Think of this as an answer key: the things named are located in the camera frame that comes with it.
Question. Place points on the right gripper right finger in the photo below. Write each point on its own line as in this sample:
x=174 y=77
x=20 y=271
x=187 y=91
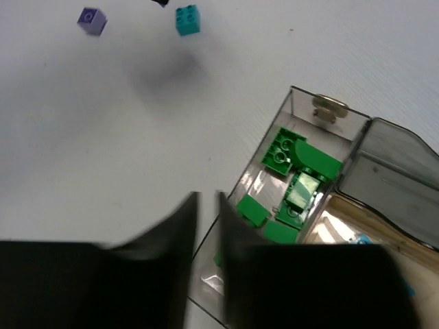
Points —
x=272 y=285

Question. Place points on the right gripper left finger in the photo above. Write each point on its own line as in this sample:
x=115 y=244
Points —
x=141 y=284

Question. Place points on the green brick lego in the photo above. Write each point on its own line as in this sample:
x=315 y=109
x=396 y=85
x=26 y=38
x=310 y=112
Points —
x=278 y=157
x=279 y=233

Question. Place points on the green long lego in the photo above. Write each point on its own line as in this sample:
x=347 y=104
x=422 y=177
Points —
x=289 y=217

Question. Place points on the green square lego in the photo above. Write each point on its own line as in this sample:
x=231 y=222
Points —
x=301 y=192
x=306 y=156
x=252 y=211

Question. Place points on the green square lego top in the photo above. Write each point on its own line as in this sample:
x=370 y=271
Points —
x=306 y=156

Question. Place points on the purple square lego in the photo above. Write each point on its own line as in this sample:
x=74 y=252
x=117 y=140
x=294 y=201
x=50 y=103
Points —
x=92 y=21

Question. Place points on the cyan small lego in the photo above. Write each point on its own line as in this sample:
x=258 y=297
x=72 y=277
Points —
x=188 y=20

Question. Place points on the cyan long lego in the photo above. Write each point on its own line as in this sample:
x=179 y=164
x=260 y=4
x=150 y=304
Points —
x=363 y=239

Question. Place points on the clear narrow container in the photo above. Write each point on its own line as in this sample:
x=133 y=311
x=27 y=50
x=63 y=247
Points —
x=328 y=125

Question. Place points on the clear brown tinted container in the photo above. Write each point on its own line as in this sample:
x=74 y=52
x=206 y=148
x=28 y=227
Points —
x=388 y=190

